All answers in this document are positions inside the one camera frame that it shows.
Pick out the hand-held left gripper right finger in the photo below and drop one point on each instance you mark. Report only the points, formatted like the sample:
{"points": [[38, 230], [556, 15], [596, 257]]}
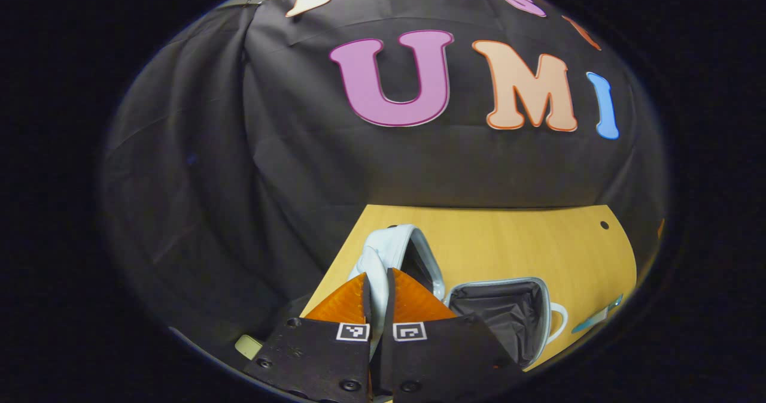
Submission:
{"points": [[389, 307]]}

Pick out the pale green block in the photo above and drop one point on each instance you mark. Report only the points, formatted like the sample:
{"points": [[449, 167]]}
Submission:
{"points": [[248, 347]]}

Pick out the black backdrop cloth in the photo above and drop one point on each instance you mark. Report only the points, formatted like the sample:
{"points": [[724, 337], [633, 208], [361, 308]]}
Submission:
{"points": [[299, 151]]}

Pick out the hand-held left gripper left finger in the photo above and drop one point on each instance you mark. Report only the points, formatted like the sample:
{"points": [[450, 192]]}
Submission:
{"points": [[367, 310]]}

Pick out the white and blue tube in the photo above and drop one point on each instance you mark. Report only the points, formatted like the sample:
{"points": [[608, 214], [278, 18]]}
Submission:
{"points": [[589, 321]]}

